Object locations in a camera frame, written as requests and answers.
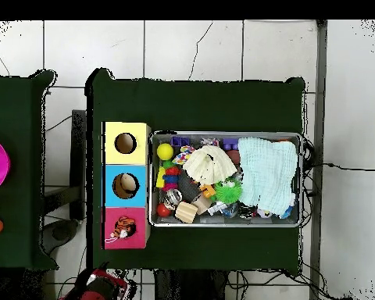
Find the orange striped tiger plush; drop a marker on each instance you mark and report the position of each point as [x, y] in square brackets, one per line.
[123, 225]

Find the green spiky puffer toy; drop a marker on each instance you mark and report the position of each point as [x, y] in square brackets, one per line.
[227, 192]

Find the cream cloth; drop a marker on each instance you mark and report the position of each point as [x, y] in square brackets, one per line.
[209, 167]

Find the mint green cloth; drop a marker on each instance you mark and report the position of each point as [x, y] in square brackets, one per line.
[265, 175]

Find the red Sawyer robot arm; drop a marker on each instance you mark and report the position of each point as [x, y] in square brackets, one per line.
[97, 292]

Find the wooden box with three holes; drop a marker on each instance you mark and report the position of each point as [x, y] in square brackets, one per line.
[125, 162]

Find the clear mesh bin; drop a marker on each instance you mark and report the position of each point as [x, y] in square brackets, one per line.
[268, 223]

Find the red ball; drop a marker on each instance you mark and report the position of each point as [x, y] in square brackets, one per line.
[163, 210]

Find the striped wooden block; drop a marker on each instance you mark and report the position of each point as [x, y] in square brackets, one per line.
[186, 212]

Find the silver metal cup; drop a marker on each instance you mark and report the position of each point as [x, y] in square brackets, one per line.
[172, 198]

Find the yellow foam block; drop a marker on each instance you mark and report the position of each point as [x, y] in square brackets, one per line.
[160, 178]

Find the brown cardboard piece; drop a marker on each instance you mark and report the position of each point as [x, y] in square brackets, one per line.
[202, 204]

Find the rainbow spiky caterpillar toy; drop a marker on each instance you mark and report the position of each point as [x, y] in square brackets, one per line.
[172, 176]

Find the grey plastic toy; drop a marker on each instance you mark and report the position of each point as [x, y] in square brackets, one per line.
[217, 207]

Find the orange building block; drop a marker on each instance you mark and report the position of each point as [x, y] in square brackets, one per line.
[208, 191]

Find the yellow ball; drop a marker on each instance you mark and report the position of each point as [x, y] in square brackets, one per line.
[165, 152]

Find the polka dot cloth toy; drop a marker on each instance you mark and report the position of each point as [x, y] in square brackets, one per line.
[182, 155]

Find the blue building block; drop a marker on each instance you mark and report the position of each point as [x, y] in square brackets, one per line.
[179, 141]

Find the brown toy football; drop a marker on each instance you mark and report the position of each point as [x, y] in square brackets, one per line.
[234, 157]

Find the purple building block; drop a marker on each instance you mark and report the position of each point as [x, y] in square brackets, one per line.
[230, 144]

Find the dark green table cloth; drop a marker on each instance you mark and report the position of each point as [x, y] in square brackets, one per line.
[15, 109]
[190, 103]

